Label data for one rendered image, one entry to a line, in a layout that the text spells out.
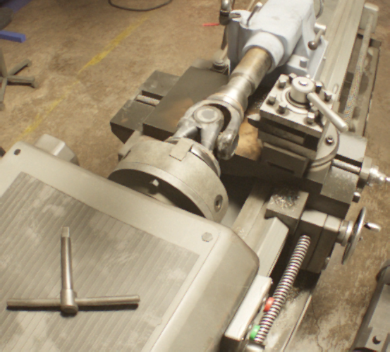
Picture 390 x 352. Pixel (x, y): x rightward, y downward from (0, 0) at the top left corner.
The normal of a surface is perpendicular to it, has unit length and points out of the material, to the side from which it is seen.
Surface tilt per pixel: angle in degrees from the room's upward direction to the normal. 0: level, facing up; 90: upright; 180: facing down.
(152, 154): 10
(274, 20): 0
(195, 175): 32
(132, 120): 0
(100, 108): 0
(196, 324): 45
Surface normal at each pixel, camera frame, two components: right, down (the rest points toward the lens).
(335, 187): 0.00, -0.69
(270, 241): 0.53, -0.38
